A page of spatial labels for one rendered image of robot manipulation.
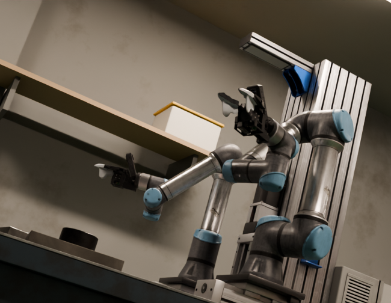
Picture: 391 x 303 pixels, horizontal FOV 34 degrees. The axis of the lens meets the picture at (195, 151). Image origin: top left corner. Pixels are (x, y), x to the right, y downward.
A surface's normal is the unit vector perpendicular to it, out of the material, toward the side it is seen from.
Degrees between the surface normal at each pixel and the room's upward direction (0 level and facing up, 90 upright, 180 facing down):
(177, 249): 90
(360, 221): 90
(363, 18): 180
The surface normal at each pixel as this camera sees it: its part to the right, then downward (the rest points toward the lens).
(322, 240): 0.73, 0.11
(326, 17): -0.26, 0.91
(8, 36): 0.44, -0.19
